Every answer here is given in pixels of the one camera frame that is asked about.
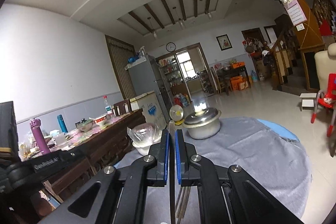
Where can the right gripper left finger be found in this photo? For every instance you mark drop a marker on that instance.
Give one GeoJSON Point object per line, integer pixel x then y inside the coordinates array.
{"type": "Point", "coordinates": [158, 171]}

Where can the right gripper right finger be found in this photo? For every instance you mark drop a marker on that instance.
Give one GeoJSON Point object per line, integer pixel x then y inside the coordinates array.
{"type": "Point", "coordinates": [187, 174]}

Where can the white bowl with plastic bag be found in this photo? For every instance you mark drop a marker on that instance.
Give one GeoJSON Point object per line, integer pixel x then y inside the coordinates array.
{"type": "Point", "coordinates": [143, 136]}

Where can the purple thermos bottle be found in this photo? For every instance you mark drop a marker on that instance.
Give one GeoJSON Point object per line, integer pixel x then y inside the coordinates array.
{"type": "Point", "coordinates": [35, 126]}

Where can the aluminium pot with lid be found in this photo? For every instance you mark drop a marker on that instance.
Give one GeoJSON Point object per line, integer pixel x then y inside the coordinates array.
{"type": "Point", "coordinates": [203, 124]}

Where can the dark carved wooden sideboard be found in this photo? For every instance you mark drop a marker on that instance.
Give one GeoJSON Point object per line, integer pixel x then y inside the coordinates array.
{"type": "Point", "coordinates": [100, 149]}

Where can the small yellow desk fan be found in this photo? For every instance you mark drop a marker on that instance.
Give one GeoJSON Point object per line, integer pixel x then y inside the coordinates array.
{"type": "Point", "coordinates": [176, 114]}

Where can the teal thermos bottle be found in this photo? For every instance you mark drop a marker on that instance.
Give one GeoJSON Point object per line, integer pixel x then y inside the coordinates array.
{"type": "Point", "coordinates": [62, 124]}

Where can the white chest freezer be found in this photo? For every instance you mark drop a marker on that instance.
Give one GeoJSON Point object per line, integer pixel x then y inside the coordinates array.
{"type": "Point", "coordinates": [151, 109]}

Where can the red white noodle bowl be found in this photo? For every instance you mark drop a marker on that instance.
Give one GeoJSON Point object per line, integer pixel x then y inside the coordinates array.
{"type": "Point", "coordinates": [101, 120]}

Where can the plastic bottle red cap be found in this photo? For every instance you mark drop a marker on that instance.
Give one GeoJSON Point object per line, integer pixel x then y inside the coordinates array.
{"type": "Point", "coordinates": [108, 107]}

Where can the grey table cloth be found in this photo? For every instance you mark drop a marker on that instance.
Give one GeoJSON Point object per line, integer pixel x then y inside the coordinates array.
{"type": "Point", "coordinates": [280, 165]}

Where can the grey refrigerator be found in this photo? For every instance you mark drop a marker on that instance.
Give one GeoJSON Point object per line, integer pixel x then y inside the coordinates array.
{"type": "Point", "coordinates": [146, 77]}

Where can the small white step stool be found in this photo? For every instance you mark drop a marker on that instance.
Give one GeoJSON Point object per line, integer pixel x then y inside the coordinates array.
{"type": "Point", "coordinates": [307, 100]}

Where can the red plastic chair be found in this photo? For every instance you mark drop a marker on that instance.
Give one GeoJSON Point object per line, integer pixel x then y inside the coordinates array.
{"type": "Point", "coordinates": [326, 99]}

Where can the round wall clock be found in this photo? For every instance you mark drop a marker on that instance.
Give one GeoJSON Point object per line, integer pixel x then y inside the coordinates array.
{"type": "Point", "coordinates": [170, 47]}

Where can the framed wall picture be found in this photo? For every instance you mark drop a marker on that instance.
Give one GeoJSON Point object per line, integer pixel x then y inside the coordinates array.
{"type": "Point", "coordinates": [224, 42]}

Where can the wall calendar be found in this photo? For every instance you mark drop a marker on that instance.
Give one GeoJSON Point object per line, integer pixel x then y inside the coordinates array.
{"type": "Point", "coordinates": [295, 13]}

